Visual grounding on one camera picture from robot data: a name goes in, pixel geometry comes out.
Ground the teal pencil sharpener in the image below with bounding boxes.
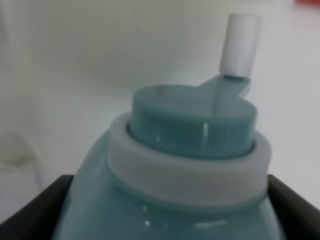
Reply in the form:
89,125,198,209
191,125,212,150
52,13,286,240

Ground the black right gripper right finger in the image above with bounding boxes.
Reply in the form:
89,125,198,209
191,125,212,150
268,174,320,240

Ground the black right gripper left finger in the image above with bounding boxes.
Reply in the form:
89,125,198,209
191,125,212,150
0,175,74,240

